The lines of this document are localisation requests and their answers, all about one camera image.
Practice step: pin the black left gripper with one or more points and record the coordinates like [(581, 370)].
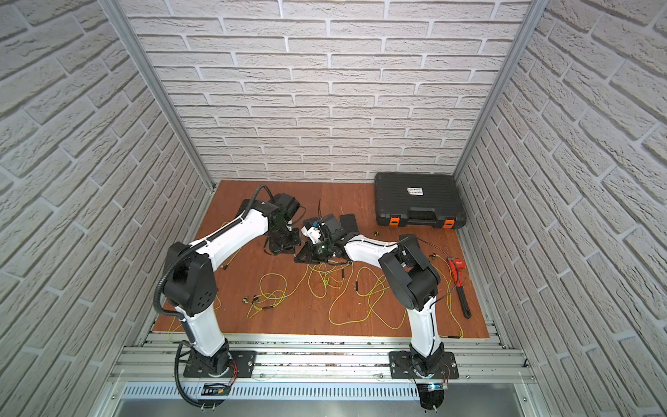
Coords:
[(283, 243)]

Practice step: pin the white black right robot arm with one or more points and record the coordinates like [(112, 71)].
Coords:
[(411, 276)]

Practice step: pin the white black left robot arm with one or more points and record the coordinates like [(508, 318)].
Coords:
[(187, 288)]

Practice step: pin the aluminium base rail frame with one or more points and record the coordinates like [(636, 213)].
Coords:
[(320, 368)]

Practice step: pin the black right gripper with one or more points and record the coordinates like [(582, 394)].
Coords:
[(309, 245)]

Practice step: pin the dark phone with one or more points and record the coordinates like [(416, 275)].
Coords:
[(349, 224)]

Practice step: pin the black plastic tool case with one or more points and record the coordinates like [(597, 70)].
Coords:
[(403, 199)]

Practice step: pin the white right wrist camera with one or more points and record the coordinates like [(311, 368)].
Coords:
[(312, 230)]

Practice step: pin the red handle tool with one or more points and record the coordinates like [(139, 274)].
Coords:
[(457, 265)]

